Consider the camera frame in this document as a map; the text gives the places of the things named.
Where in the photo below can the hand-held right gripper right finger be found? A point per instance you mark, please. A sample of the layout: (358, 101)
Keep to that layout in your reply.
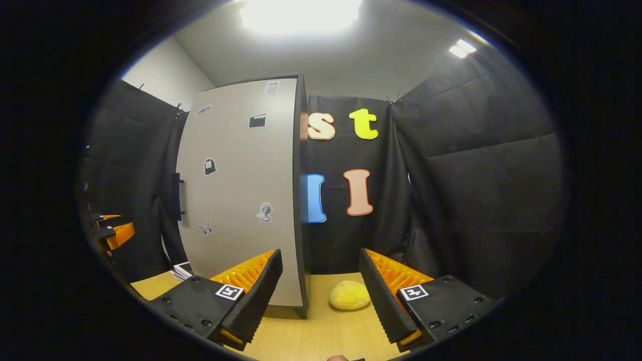
(381, 303)

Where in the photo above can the small metal cloth clip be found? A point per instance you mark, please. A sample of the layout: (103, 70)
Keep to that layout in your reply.
(179, 110)
(393, 99)

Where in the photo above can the dark grey cabinet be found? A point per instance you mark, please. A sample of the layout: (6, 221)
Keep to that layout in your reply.
(301, 150)

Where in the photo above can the stack of magazines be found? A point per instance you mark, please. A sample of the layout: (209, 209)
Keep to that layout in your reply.
(181, 272)

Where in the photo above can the black backdrop cloth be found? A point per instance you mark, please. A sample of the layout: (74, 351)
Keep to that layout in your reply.
(476, 175)

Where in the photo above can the large ceiling light panel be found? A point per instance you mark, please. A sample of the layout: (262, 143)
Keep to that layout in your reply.
(301, 15)

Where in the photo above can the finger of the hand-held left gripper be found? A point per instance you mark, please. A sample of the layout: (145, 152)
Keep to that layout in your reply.
(103, 218)
(120, 234)

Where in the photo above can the grey cabinet door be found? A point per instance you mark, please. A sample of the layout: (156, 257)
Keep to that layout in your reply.
(235, 175)

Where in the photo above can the yellow plush toy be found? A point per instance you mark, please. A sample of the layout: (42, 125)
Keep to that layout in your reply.
(348, 296)

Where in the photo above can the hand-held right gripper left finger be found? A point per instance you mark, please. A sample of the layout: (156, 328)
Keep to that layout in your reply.
(258, 303)

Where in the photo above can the small ceiling light panel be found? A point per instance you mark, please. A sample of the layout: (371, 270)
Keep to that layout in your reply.
(462, 48)

